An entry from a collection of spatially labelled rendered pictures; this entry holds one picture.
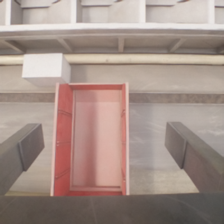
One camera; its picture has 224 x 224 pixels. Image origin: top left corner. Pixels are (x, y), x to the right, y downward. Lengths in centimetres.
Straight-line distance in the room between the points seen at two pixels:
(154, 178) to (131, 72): 37
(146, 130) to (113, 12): 37
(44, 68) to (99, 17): 22
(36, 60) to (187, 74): 51
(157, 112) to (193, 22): 28
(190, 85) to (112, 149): 35
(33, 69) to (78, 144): 28
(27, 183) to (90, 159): 23
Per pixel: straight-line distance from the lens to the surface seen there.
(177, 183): 61
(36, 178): 64
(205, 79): 67
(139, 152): 57
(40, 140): 17
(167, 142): 17
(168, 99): 61
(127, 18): 48
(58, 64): 53
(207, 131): 64
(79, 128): 57
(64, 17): 50
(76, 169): 58
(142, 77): 60
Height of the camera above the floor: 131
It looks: 82 degrees down
